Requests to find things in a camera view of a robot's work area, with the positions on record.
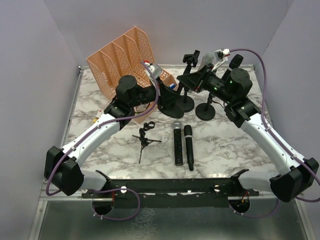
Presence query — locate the black microphone silver grille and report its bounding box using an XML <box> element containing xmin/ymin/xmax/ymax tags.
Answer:
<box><xmin>172</xmin><ymin>121</ymin><xmax>183</xmax><ymax>166</ymax></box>

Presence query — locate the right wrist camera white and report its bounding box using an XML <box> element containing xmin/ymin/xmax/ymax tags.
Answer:
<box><xmin>213</xmin><ymin>48</ymin><xmax>230</xmax><ymax>70</ymax></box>

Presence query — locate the peach plastic file organizer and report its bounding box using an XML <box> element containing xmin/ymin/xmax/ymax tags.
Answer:
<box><xmin>86</xmin><ymin>27</ymin><xmax>176</xmax><ymax>124</ymax></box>

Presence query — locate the black microphone stand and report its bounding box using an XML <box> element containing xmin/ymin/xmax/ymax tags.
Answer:
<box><xmin>195</xmin><ymin>94</ymin><xmax>216</xmax><ymax>121</ymax></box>
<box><xmin>177</xmin><ymin>86</ymin><xmax>195</xmax><ymax>113</ymax></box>
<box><xmin>161</xmin><ymin>49</ymin><xmax>201</xmax><ymax>119</ymax></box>

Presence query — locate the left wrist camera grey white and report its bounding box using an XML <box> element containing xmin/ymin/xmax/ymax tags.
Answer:
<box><xmin>144</xmin><ymin>61</ymin><xmax>163</xmax><ymax>79</ymax></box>

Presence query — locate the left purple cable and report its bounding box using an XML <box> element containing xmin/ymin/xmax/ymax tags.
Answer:
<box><xmin>44</xmin><ymin>60</ymin><xmax>161</xmax><ymax>221</ymax></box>

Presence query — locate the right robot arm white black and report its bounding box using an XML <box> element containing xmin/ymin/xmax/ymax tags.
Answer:
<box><xmin>177</xmin><ymin>68</ymin><xmax>319</xmax><ymax>203</ymax></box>

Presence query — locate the aluminium frame rail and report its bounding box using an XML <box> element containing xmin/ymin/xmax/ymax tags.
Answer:
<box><xmin>28</xmin><ymin>65</ymin><xmax>86</xmax><ymax>240</ymax></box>

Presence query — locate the black mounting base bar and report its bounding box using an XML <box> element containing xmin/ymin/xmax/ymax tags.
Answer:
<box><xmin>81</xmin><ymin>177</ymin><xmax>259</xmax><ymax>208</ymax></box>

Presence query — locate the black microphone grey band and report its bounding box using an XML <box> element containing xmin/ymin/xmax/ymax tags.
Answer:
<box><xmin>228</xmin><ymin>54</ymin><xmax>244</xmax><ymax>71</ymax></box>

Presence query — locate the blue white eraser box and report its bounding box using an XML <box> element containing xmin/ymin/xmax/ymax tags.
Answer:
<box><xmin>168</xmin><ymin>83</ymin><xmax>176</xmax><ymax>91</ymax></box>

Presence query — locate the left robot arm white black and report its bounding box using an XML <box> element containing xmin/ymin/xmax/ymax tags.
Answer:
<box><xmin>44</xmin><ymin>75</ymin><xmax>184</xmax><ymax>196</ymax></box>

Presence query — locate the black microphone white band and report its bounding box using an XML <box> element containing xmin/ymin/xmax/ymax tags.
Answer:
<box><xmin>183</xmin><ymin>124</ymin><xmax>194</xmax><ymax>171</ymax></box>

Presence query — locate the small black tripod stand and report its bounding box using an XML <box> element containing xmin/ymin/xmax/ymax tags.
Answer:
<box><xmin>132</xmin><ymin>121</ymin><xmax>162</xmax><ymax>164</ymax></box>

